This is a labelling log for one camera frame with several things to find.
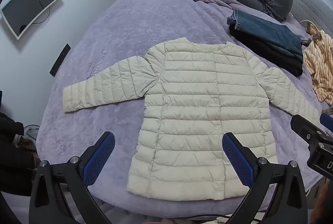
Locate black jacket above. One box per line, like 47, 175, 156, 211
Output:
0, 90, 39, 197

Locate folded blue jeans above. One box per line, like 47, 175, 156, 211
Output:
226, 9, 304, 62

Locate mesh basket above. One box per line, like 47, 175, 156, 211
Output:
24, 124, 41, 142

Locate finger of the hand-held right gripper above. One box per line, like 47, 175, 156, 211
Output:
291, 114, 326, 145
320, 113, 333, 133

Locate purple bed blanket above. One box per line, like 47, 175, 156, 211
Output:
35, 0, 333, 214

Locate television cable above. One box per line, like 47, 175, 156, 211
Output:
33, 9, 50, 24

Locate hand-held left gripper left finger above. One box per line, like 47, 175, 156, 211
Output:
29, 131, 116, 224

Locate beige striped cloth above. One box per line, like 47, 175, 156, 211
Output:
303, 29, 333, 105

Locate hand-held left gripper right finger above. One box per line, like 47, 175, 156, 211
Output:
222, 132, 308, 224

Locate cream puffer jacket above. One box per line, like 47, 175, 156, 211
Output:
62, 37, 320, 201

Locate black wall panel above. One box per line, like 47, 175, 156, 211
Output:
49, 43, 71, 77

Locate wall television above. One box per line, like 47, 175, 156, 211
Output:
0, 0, 65, 40

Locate folded black garment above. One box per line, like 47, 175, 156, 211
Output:
229, 28, 304, 77

